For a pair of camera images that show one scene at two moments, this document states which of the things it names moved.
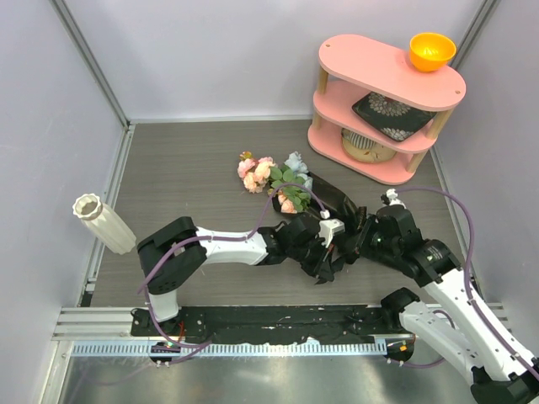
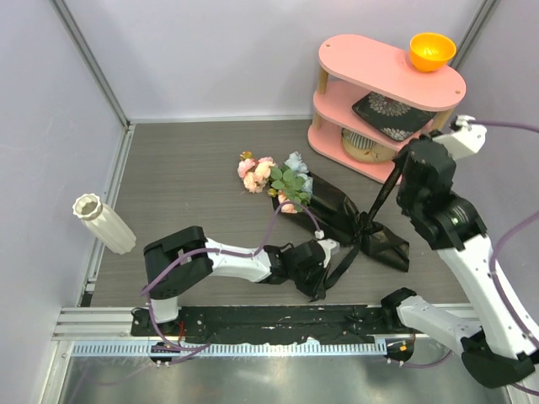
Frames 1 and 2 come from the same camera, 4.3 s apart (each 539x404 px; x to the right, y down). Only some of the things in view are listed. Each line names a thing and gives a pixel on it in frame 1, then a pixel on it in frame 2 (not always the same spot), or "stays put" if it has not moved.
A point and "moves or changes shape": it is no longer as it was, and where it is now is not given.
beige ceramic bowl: x=364 y=149 stays put
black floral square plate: x=397 y=120 stays put
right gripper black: x=354 y=245 to x=399 y=157
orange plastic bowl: x=430 y=52 stays put
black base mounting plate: x=257 y=325 stays put
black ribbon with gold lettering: x=353 y=221 moves or changes shape
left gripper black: x=317 y=241 to x=317 y=290
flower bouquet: x=295 y=189 stays put
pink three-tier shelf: x=375 y=114 stays put
